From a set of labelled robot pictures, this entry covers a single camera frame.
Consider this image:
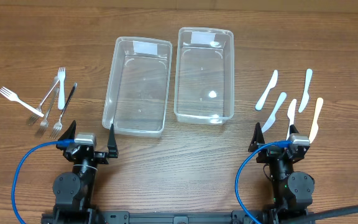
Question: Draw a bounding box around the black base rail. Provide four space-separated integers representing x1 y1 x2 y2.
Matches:
40 210 316 224

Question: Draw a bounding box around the outer left metal fork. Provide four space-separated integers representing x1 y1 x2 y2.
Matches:
26 76 58 126

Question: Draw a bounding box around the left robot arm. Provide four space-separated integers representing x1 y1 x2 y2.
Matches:
52 121 118 223

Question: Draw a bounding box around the pale blue plastic knife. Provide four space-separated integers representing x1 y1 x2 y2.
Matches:
261 92 287 133

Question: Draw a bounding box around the left blue cable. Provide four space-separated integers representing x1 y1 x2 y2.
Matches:
11 139 76 224

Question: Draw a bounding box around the white plastic fork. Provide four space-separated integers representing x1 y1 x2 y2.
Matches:
0 86 44 117

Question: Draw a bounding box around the clear plastic container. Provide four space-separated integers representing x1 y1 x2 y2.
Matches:
174 27 235 125
102 37 173 138

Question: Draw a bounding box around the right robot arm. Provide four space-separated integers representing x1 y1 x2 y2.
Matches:
248 123 314 223

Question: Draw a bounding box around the right blue cable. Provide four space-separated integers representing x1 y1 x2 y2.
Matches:
234 140 293 224

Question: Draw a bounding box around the white plastic knife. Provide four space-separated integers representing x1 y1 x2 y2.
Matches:
286 99 297 139
255 70 278 111

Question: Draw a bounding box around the cream yellow plastic knife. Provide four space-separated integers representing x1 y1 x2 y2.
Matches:
309 98 324 143

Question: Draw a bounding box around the pale blue plastic fork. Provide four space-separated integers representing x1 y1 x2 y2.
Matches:
57 67 66 110

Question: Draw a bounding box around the middle metal fork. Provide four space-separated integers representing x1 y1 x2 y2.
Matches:
35 88 59 138

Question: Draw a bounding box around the black handled metal fork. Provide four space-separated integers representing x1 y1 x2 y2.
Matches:
50 82 78 139

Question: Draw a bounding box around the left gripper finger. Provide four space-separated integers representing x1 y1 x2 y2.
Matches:
56 120 76 149
107 124 119 157

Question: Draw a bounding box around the blue cable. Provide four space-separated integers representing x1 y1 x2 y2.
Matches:
234 140 293 224
11 139 76 224

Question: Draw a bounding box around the thick black cable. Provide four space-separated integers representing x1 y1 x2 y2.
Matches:
280 202 358 224

